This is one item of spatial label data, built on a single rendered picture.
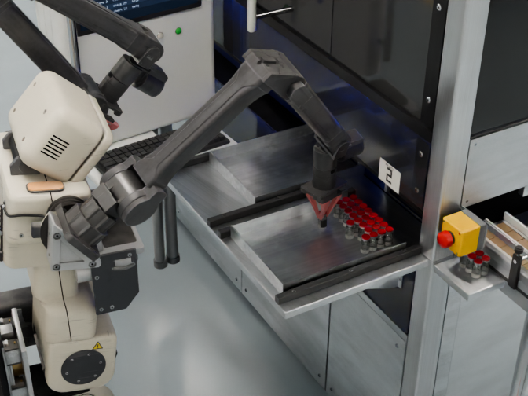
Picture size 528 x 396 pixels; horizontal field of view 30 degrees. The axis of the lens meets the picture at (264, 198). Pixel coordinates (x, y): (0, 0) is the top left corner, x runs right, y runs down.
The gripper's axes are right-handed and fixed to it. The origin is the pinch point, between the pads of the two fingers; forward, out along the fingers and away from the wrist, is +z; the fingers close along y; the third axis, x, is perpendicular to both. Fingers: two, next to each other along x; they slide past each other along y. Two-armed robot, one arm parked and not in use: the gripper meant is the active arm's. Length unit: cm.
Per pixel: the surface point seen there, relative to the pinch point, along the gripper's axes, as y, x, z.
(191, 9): 21, 75, -24
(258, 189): -0.2, 23.1, 3.9
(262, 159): 10.7, 33.5, 4.0
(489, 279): 14.3, -40.8, 4.2
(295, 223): -3.9, 5.7, 3.8
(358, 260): -6.1, -17.7, 1.0
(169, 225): 16, 86, 57
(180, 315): 14, 79, 92
